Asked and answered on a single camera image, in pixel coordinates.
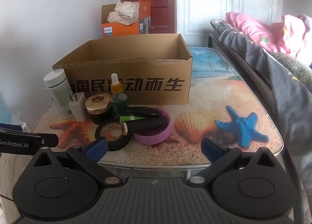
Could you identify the large brown cardboard box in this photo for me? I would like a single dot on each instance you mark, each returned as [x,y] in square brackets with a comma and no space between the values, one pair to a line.
[158,73]

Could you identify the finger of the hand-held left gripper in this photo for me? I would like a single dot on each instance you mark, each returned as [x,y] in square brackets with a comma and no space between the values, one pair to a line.
[29,142]

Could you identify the blue plastic bag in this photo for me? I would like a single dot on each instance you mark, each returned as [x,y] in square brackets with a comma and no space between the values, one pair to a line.
[6,109]

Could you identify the green glass dropper bottle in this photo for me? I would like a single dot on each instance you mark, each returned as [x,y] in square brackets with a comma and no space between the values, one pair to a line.
[119,102]

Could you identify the black glossy oblong object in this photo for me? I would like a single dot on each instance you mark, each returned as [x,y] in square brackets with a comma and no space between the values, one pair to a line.
[143,111]

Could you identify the dark grey quilt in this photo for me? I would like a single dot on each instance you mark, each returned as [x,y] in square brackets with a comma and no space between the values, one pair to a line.
[287,97]

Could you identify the orange cardboard box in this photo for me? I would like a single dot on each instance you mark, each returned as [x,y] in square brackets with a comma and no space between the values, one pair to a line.
[121,29]

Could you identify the white panelled door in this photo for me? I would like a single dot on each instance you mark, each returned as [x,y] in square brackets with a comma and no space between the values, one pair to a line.
[207,7]

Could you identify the dark floral quilt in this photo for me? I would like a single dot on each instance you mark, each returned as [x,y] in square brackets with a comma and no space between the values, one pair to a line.
[295,68]

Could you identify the red wooden door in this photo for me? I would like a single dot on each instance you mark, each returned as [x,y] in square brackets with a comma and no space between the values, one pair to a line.
[158,2]

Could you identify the pink blanket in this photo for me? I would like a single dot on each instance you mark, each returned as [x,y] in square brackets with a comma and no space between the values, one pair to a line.
[268,29]

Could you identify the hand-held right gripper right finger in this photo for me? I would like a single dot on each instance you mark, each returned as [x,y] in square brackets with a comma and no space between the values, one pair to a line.
[210,149]

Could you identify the black jar with gold lid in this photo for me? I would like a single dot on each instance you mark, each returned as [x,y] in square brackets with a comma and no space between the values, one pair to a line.
[98,103]

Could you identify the green lip balm tube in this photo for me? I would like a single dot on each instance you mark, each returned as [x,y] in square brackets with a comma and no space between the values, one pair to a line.
[131,118]

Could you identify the white crumpled cloth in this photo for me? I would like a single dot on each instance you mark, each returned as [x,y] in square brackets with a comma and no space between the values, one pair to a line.
[121,13]

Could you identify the white bottle with green label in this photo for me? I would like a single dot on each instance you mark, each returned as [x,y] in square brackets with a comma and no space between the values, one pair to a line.
[58,92]

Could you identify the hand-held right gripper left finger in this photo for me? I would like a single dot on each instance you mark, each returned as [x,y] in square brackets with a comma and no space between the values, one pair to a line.
[98,147]

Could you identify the black electrical tape roll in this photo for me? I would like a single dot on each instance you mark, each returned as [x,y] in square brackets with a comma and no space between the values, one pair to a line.
[121,141]

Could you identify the white charger plug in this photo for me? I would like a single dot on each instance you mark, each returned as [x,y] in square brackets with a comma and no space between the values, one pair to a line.
[78,109]

